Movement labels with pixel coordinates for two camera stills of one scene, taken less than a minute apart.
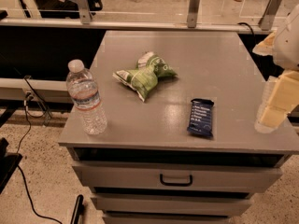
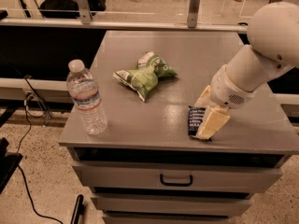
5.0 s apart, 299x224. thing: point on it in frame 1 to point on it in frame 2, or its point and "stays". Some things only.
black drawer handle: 177,183 stays
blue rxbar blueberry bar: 200,119 stays
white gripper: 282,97 to 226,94
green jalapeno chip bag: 144,77 stays
